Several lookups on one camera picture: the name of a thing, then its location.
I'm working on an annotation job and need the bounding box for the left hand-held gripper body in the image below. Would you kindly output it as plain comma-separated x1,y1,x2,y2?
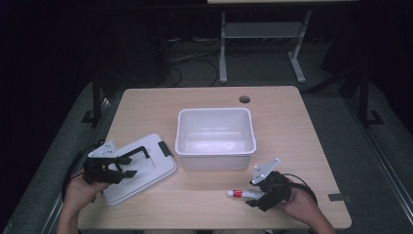
82,139,127,186

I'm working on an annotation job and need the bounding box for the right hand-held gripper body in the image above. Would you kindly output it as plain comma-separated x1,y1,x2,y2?
248,157,294,214

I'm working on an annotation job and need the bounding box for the white and red ointment tube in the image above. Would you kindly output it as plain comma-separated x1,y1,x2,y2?
226,188,267,201

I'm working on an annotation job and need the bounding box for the white lid with black handle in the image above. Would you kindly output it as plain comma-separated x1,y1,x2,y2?
100,133,178,207

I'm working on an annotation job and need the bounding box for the white plastic storage box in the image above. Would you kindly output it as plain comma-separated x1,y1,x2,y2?
174,107,258,172

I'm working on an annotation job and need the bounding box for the person's right hand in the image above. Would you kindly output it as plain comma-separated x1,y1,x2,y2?
276,183,321,223

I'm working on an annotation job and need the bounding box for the person's left hand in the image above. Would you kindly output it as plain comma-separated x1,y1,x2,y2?
62,176,111,214

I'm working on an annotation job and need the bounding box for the grey tape strip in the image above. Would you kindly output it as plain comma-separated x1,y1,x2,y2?
327,193,353,203

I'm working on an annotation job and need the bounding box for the black metal stand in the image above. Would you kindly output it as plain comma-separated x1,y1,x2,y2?
356,70,386,129
80,73,105,127

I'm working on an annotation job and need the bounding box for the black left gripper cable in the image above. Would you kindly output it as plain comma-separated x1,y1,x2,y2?
60,139,105,203

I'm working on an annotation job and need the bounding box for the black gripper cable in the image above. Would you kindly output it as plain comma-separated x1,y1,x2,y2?
282,173,319,207
60,139,105,203

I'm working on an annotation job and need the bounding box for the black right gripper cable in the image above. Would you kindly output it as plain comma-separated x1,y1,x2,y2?
282,173,319,207

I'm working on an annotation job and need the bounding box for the aluminium floor rail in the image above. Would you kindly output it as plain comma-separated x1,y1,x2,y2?
40,97,112,234
344,97,413,226

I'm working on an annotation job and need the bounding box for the bundle of floor cables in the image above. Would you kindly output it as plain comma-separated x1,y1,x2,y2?
165,38,222,88

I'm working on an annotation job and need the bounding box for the grey metal desk frame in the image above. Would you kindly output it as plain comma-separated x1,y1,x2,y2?
218,9,314,85

